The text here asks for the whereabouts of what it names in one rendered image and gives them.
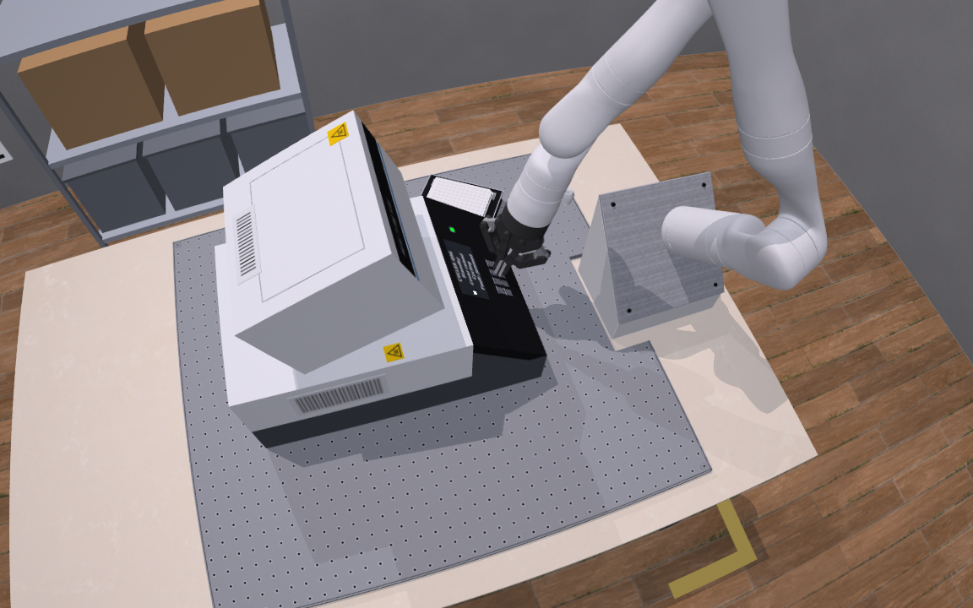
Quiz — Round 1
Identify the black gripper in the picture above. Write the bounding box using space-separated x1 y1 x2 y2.
480 203 551 277

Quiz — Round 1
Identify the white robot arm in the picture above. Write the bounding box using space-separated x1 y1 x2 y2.
507 0 828 290

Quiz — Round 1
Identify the black rectangular frame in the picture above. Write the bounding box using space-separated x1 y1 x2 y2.
421 174 503 218

